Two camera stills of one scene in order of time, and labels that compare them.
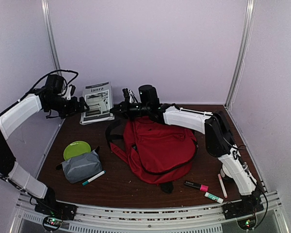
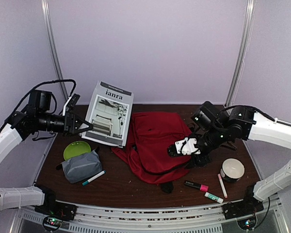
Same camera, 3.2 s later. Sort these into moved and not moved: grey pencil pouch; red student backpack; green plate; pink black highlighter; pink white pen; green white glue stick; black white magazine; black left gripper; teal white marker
Moved: red student backpack; black left gripper; black white magazine
Not moved: pink white pen; pink black highlighter; green white glue stick; grey pencil pouch; green plate; teal white marker
